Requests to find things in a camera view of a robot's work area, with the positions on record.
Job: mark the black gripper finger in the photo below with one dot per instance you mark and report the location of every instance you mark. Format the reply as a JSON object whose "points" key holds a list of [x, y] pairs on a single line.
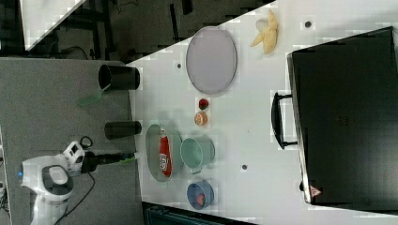
{"points": [[115, 156], [114, 161]]}

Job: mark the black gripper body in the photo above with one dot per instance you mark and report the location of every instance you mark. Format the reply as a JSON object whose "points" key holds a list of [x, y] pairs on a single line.
{"points": [[92, 161]]}

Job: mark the red ketchup bottle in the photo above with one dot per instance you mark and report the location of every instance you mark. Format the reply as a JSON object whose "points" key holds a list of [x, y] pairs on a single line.
{"points": [[164, 156]]}

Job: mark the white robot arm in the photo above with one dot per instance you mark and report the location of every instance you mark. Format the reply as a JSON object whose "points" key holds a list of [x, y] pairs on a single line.
{"points": [[51, 178]]}

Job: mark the green oval strainer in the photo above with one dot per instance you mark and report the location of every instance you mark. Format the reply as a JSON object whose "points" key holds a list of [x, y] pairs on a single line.
{"points": [[152, 146]]}

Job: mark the dark blue crate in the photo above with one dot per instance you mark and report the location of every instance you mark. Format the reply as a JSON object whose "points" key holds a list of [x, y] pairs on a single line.
{"points": [[155, 214]]}

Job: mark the black cylinder cup far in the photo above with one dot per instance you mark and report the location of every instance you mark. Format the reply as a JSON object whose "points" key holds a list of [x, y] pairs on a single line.
{"points": [[119, 77]]}

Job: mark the green mug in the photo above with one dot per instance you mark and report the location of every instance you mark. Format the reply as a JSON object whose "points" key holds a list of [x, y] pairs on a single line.
{"points": [[197, 152]]}

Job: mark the blue bowl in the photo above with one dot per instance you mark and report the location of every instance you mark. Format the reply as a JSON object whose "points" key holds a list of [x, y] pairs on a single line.
{"points": [[197, 188]]}

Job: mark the orange slice toy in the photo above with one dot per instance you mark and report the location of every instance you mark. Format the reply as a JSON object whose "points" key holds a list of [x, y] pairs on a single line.
{"points": [[200, 119]]}

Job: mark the red toy fruit in bowl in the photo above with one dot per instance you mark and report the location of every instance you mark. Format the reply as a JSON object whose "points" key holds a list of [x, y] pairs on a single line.
{"points": [[201, 200]]}

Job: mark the red strawberry toy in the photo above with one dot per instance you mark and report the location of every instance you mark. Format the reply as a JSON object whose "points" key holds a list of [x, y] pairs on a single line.
{"points": [[203, 104]]}

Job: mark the grey round plate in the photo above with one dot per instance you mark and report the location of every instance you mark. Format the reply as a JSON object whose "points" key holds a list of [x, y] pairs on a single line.
{"points": [[211, 60]]}

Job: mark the peeled banana toy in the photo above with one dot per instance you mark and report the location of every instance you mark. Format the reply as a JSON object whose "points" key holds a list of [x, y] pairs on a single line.
{"points": [[268, 37]]}

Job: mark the black toaster oven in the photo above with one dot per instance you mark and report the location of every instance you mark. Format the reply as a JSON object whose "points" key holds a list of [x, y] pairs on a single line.
{"points": [[344, 95]]}

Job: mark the green knob post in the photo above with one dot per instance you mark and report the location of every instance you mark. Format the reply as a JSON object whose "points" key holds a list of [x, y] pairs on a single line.
{"points": [[130, 160]]}

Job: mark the black cylinder post near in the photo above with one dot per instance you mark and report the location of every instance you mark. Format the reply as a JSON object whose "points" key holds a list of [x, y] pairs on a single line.
{"points": [[117, 130]]}

